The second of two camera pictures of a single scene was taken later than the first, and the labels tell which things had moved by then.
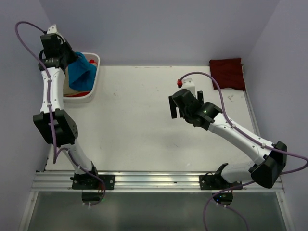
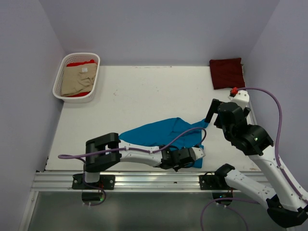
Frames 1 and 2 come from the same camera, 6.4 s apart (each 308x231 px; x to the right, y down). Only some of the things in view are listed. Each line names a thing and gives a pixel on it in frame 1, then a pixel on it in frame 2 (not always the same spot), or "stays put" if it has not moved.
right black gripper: (173, 107) -> (213, 109)
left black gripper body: (66, 51) -> (176, 166)
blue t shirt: (81, 74) -> (171, 132)
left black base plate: (90, 181) stays put
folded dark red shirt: (228, 73) stays put
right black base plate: (214, 182) stays put
